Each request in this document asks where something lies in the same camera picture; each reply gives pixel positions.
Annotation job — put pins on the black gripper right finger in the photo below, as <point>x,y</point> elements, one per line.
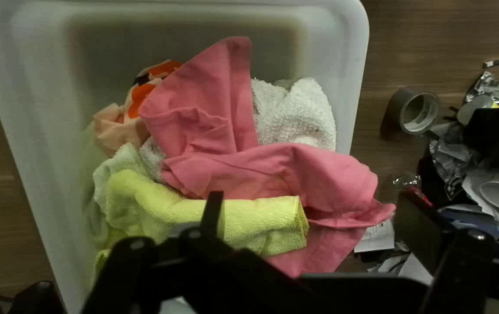
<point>460,273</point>

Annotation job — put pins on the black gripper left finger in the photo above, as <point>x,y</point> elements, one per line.
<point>124,273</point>

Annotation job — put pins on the lime yellow towel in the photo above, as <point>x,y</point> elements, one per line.
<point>162,210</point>

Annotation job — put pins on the pale green cloth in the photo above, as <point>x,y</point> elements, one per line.
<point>112,168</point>

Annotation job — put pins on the peach cloth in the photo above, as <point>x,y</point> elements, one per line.
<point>112,128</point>

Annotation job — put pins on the pink cloth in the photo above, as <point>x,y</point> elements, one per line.
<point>214,133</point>

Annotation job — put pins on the orange and black cloth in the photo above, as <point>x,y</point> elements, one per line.
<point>145,88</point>

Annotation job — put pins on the white knitted cloth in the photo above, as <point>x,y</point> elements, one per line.
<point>302,114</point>

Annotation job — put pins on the white translucent storage container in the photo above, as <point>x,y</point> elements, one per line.
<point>40,116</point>

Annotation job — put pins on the blue flat item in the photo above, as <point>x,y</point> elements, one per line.
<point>476,224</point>

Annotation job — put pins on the small white paper card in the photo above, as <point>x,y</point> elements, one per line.
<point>377,238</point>

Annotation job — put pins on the crumpled clear plastic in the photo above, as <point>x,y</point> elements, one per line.
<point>452,163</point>

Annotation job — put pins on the dark grey tape roll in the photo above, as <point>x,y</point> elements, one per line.
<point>415,112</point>

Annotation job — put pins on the crumpled silver foil wrapper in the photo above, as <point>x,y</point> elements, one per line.
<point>485,93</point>

